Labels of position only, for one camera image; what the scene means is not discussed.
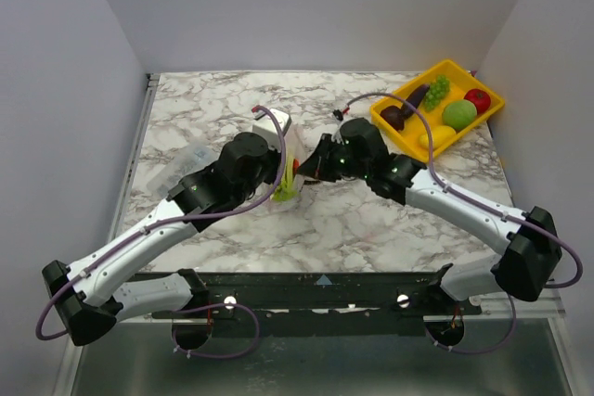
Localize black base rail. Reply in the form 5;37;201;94
153;273;480;338

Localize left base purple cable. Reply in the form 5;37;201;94
171;300;262;361

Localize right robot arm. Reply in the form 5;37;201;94
297;118;562;314

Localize green toy cabbage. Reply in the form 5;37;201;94
442;99;477;132

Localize dark red toy beet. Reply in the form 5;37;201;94
380;106;406;132

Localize clear plastic box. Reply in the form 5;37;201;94
147;142;216;198

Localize red toy tomato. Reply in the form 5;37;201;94
464;88;491;114

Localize purple toy eggplant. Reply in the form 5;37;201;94
401;83;430;120

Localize yellow toy mango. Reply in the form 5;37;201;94
418;125;457;150

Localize green toy grapes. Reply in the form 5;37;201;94
422;74;450;112

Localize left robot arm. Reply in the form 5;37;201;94
42;132;287;346

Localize toy green onion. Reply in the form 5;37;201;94
271;157;298;202

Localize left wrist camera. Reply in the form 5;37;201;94
252;109;292;151

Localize clear zip top bag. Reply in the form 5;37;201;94
264;124;310;205

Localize yellow plastic tray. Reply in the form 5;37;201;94
369;59;505;162

